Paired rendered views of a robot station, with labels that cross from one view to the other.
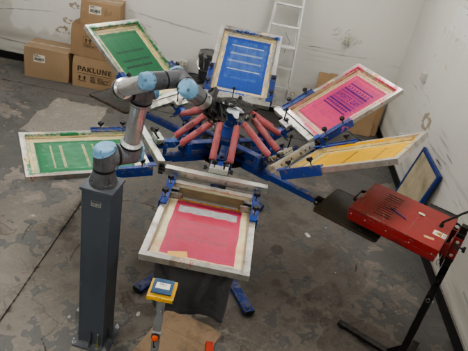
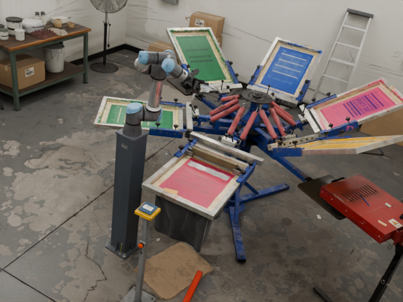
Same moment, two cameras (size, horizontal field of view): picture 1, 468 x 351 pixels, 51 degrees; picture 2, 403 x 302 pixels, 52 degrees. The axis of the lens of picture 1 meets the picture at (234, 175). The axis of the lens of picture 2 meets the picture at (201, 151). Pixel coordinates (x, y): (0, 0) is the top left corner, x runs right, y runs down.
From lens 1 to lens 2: 86 cm
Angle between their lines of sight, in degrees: 19
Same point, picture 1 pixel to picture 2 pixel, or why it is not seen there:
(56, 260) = not seen: hidden behind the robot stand
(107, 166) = (133, 120)
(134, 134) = (153, 99)
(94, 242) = (122, 173)
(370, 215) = (336, 196)
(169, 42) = (253, 52)
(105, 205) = (129, 147)
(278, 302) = (270, 260)
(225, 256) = (205, 201)
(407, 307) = (387, 294)
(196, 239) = (189, 185)
